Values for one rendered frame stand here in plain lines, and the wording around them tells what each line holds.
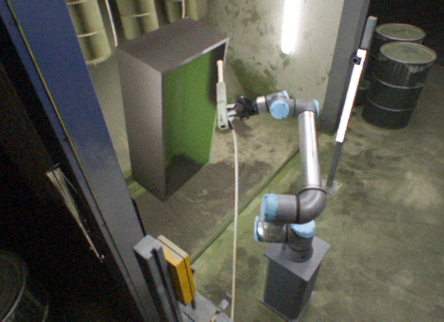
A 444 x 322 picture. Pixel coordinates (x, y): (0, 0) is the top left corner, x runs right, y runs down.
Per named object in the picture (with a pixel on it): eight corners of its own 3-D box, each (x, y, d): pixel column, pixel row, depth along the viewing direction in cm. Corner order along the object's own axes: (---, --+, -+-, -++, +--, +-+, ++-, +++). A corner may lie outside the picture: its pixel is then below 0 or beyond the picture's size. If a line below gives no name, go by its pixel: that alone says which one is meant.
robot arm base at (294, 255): (318, 246, 198) (321, 236, 192) (303, 268, 188) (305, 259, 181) (291, 231, 208) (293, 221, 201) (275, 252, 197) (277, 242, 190)
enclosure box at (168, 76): (132, 179, 266) (115, 46, 177) (181, 142, 301) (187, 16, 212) (163, 202, 254) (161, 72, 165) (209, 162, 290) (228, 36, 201)
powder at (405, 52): (382, 41, 380) (383, 41, 379) (433, 47, 362) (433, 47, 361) (379, 60, 343) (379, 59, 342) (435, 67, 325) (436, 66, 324)
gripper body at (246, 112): (239, 122, 181) (260, 116, 178) (235, 113, 174) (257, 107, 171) (238, 111, 185) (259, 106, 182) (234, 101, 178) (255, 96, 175)
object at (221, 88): (237, 144, 185) (225, 122, 166) (228, 146, 186) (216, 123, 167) (232, 82, 210) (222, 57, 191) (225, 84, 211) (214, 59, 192)
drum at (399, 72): (362, 103, 438) (381, 38, 379) (408, 111, 419) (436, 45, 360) (358, 126, 399) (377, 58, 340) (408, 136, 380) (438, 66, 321)
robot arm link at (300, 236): (313, 252, 185) (318, 233, 173) (283, 249, 186) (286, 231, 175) (311, 230, 196) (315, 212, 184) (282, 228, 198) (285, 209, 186)
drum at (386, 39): (409, 93, 453) (433, 30, 395) (390, 109, 425) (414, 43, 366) (371, 79, 486) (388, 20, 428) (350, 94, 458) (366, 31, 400)
